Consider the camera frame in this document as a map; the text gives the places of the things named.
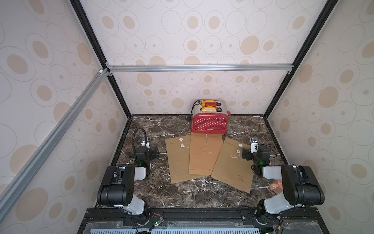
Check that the horizontal aluminium rail back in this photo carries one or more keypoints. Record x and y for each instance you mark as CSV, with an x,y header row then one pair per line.
x,y
201,67

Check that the brown file envelope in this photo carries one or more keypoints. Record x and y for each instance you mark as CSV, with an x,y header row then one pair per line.
x,y
178,153
231,169
204,152

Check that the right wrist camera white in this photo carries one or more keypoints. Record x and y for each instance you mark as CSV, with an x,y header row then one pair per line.
x,y
254,145

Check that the yellow toast front slot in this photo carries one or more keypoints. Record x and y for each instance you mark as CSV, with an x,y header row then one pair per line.
x,y
209,109

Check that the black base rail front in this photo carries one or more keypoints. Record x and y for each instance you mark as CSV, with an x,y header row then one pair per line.
x,y
201,221

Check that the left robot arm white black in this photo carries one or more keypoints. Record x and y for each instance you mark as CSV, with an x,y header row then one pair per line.
x,y
117,186

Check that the diagonal aluminium rail left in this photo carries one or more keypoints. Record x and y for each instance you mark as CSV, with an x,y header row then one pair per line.
x,y
31,168

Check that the yellow toast slot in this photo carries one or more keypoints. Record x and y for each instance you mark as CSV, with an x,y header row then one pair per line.
x,y
209,103
209,109

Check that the red toaster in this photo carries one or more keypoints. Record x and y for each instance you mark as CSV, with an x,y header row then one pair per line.
x,y
210,123

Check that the yellow toast rear slot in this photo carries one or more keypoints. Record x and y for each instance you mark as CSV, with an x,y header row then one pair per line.
x,y
209,103

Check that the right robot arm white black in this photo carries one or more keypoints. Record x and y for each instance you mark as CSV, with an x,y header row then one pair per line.
x,y
300,185

